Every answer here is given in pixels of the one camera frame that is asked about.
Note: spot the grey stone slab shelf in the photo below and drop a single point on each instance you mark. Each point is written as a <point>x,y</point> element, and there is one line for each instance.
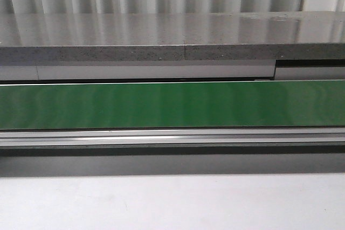
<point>90,37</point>

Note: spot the green conveyor belt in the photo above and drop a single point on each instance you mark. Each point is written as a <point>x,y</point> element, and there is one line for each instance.
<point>173,105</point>

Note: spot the silver rear conveyor rail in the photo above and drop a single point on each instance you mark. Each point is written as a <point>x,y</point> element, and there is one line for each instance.
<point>173,70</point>

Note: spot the aluminium conveyor front rail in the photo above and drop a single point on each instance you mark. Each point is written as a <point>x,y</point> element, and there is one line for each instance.
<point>174,138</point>

